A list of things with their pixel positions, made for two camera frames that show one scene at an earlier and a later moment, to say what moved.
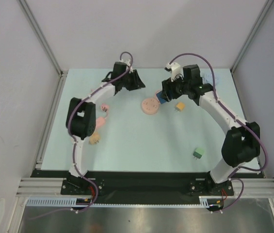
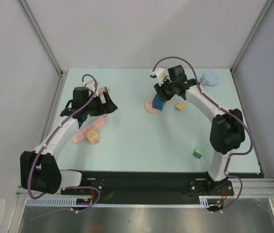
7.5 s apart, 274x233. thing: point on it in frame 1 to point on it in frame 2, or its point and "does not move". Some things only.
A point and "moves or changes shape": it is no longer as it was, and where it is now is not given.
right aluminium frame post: x=267 y=3 does not move
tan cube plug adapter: x=95 y=138 does not move
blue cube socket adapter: x=161 y=100 moves or changes shape
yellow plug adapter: x=180 y=106 does not move
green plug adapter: x=198 y=153 does not move
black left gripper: x=137 y=83 to x=105 y=108
